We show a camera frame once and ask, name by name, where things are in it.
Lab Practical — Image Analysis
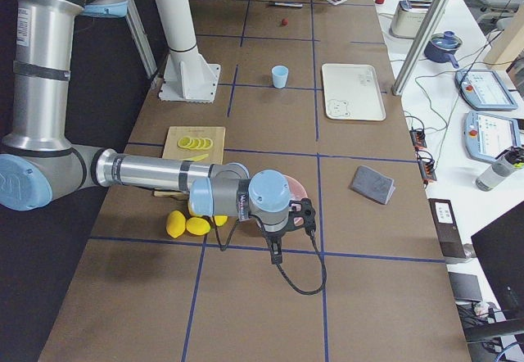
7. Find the pink bowl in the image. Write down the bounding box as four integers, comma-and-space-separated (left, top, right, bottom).
284, 175, 308, 201

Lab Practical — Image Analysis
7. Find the aluminium frame post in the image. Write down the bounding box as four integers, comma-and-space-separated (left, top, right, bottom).
391, 0, 449, 96

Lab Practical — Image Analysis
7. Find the cream bear serving tray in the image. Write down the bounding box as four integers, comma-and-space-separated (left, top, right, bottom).
321, 63, 386, 121

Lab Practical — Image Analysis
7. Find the yellow lemon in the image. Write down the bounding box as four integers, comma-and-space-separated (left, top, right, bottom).
165, 210, 187, 238
212, 215, 228, 227
185, 217, 211, 236

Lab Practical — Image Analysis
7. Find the upper teach pendant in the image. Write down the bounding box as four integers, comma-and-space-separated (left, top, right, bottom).
455, 69, 518, 111

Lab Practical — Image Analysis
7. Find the striped muddler stick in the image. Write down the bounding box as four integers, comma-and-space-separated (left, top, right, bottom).
268, 1, 304, 9

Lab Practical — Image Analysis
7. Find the lower teach pendant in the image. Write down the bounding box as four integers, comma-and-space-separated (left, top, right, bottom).
463, 111, 522, 163

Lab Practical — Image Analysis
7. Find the black monitor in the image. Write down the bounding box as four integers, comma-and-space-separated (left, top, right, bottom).
464, 203, 523, 342

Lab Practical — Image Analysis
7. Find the teach pendant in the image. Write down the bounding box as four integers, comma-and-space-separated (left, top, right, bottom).
463, 111, 522, 163
455, 69, 518, 111

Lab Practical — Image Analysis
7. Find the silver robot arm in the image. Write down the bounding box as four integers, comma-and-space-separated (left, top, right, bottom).
1, 0, 316, 265

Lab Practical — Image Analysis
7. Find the grey folded cloth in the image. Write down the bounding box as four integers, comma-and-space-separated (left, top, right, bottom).
350, 165, 395, 205

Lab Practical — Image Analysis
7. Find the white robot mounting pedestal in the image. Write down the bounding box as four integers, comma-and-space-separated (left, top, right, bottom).
155, 0, 221, 103

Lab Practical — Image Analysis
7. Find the light blue plastic cup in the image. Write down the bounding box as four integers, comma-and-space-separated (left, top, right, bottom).
271, 65, 289, 89

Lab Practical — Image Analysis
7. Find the yellow lemon right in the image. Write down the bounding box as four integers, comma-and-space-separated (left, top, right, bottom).
212, 215, 228, 227

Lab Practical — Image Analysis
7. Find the lemon slices row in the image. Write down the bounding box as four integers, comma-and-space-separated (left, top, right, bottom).
177, 136, 214, 151

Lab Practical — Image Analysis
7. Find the yellow lemon far left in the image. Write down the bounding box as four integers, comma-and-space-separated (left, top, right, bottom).
165, 210, 187, 238

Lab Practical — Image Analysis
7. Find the yellow lemon middle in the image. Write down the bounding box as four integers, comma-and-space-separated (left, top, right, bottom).
185, 217, 211, 236

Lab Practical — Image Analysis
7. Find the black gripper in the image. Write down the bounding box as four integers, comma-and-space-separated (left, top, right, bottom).
261, 198, 316, 265

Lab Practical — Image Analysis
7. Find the black box with label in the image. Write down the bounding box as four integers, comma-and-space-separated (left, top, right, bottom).
428, 198, 476, 265

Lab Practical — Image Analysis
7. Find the yellow plastic knife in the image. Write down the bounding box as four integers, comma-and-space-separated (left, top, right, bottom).
182, 153, 209, 162

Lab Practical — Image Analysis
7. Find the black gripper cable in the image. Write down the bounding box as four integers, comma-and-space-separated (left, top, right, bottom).
212, 214, 328, 296

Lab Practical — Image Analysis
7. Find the wooden cutting board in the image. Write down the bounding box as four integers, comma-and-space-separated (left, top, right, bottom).
153, 126, 227, 198

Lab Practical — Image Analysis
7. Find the cream toaster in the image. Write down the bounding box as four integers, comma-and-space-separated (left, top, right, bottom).
390, 0, 432, 39

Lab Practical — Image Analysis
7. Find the clear water bottle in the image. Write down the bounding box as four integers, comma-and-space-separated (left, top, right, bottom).
475, 147, 523, 192

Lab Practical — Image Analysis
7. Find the blue pot with lid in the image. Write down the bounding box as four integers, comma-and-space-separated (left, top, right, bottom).
424, 30, 463, 69

